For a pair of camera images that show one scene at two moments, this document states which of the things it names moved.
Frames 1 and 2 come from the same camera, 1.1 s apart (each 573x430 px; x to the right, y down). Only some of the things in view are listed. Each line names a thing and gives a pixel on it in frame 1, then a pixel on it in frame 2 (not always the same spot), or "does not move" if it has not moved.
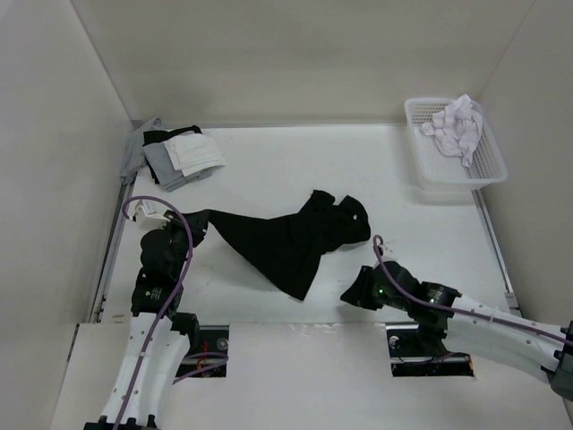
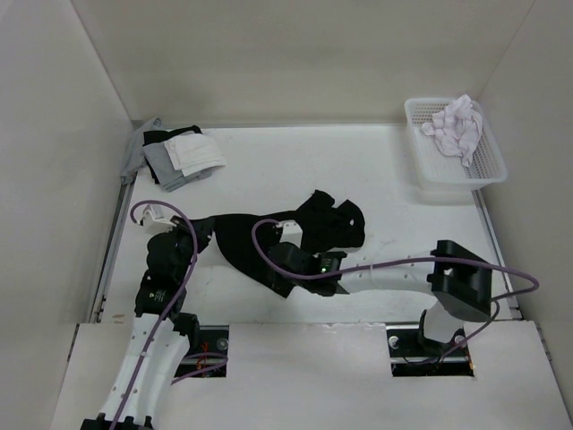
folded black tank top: x=160 y=135 does not move
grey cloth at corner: x=136 y=158 does not move
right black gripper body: x=397 y=302 to x=304 y=283
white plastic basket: x=454 y=145 does not move
